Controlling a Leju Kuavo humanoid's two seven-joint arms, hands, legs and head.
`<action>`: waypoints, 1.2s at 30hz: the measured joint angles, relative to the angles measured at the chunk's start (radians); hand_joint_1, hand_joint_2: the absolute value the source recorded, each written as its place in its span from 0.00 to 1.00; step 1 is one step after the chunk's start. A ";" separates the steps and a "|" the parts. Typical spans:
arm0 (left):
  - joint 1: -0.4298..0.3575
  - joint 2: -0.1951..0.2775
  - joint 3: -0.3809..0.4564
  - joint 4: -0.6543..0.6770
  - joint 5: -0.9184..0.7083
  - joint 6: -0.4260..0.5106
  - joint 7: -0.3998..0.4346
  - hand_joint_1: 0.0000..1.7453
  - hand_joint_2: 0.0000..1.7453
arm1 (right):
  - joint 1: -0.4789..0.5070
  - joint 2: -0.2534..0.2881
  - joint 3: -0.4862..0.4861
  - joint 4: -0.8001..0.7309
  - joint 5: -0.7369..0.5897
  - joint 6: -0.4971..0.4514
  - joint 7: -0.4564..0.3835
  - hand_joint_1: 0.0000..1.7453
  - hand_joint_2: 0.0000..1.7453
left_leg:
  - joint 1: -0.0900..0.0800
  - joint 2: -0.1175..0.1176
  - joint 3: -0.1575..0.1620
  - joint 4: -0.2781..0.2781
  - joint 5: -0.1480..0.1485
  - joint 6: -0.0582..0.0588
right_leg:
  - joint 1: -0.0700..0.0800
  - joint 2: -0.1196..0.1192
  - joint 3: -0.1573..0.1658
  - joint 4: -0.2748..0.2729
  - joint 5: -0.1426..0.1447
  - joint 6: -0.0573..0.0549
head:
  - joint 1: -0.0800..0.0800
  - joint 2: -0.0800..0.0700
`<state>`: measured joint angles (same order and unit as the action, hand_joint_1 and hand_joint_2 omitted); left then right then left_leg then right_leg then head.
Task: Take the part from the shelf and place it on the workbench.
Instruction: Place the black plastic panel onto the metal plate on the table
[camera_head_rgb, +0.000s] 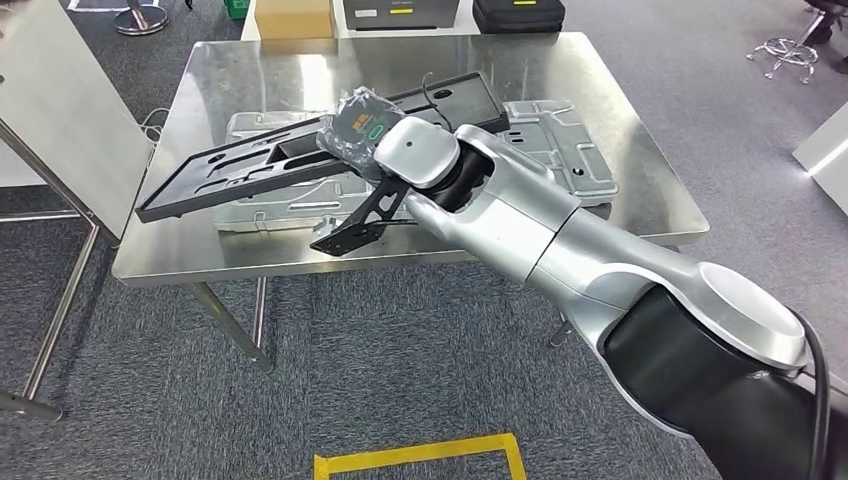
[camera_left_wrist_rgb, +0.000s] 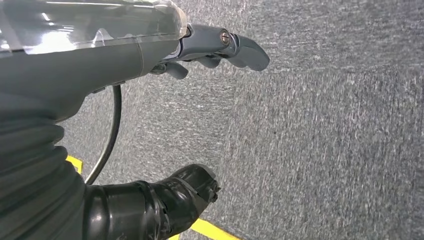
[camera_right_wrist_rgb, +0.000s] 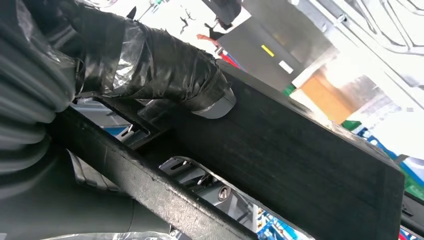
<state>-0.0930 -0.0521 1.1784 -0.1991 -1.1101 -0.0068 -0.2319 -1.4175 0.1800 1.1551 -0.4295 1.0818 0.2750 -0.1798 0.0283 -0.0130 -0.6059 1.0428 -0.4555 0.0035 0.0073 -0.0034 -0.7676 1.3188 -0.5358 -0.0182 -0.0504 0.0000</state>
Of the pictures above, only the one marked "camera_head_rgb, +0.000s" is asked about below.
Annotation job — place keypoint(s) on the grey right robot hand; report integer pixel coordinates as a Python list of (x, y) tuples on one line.
[(358, 132)]

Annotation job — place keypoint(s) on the black plastic slotted panel part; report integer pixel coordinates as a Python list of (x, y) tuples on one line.
[(464, 99)]

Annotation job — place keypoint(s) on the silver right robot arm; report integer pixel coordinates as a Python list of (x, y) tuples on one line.
[(563, 245)]

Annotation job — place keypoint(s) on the steel workbench table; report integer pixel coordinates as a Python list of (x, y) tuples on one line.
[(563, 66)]

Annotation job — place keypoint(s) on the grey equipment case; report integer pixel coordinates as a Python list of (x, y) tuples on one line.
[(397, 13)]

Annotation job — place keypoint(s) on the brown cardboard box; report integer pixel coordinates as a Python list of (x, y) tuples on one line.
[(295, 20)]

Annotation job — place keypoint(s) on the green plastic crate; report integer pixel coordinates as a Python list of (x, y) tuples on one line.
[(237, 8)]

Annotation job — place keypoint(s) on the black zippered case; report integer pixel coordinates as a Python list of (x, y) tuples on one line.
[(517, 16)]

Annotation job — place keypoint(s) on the stamped metal sheet panel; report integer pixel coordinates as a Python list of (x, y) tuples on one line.
[(563, 152)]

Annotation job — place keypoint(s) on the yellow floor tape square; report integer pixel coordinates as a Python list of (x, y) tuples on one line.
[(411, 454)]

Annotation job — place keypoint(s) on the chrome stool base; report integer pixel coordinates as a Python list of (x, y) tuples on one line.
[(788, 53)]

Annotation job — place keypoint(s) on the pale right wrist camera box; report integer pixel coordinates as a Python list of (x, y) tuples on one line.
[(326, 228)]

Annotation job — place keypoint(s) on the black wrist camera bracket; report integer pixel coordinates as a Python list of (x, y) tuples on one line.
[(351, 235)]

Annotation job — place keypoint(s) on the chrome pedestal base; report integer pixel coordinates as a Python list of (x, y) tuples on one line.
[(139, 20)]

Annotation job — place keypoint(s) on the white panel steel frame table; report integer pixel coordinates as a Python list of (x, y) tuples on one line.
[(66, 119)]

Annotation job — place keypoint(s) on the white pedestal block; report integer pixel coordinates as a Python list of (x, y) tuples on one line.
[(828, 159)]

